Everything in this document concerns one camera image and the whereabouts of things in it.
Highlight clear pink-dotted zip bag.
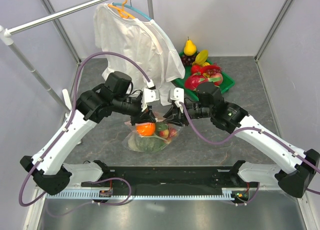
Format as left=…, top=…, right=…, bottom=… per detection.
left=122, top=112, right=182, bottom=153

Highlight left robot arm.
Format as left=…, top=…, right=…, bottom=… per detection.
left=20, top=71, right=157, bottom=195

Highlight yellow pear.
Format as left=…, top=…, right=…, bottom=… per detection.
left=183, top=38, right=197, bottom=56

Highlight pink peach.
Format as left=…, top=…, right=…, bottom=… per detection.
left=209, top=73, right=224, bottom=87

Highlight dark purple grapes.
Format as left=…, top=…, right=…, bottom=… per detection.
left=180, top=54, right=196, bottom=67

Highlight teal clothes hanger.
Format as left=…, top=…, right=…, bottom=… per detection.
left=111, top=2, right=176, bottom=50

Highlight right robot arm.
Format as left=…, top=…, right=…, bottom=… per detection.
left=164, top=82, right=320, bottom=198

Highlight green lettuce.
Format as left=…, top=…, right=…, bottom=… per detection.
left=128, top=136, right=139, bottom=151

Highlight red grape bunch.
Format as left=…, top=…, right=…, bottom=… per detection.
left=205, top=68, right=222, bottom=78

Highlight orange fruit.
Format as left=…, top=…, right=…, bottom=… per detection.
left=135, top=123, right=156, bottom=136

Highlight green melon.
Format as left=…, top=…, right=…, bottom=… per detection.
left=135, top=136, right=166, bottom=153

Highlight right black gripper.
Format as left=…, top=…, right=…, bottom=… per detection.
left=163, top=100, right=214, bottom=127

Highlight white t-shirt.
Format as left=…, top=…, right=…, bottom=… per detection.
left=93, top=4, right=185, bottom=106

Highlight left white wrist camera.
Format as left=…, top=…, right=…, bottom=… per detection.
left=141, top=80, right=161, bottom=111

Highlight pink dragon fruit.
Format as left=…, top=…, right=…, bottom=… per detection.
left=184, top=73, right=210, bottom=91

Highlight red pepper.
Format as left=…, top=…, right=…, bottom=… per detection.
left=200, top=65, right=221, bottom=74

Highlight white metal clothes rack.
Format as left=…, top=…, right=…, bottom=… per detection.
left=0, top=0, right=155, bottom=145

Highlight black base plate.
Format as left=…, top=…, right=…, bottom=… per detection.
left=81, top=161, right=261, bottom=194

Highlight light blue cable duct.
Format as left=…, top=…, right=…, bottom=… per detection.
left=46, top=188, right=235, bottom=201

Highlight yellow star fruit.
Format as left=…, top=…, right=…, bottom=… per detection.
left=192, top=50, right=209, bottom=66

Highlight orange clothes hanger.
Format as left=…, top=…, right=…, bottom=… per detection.
left=107, top=0, right=135, bottom=19

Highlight red lychee bunch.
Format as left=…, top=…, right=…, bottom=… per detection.
left=155, top=122, right=178, bottom=144

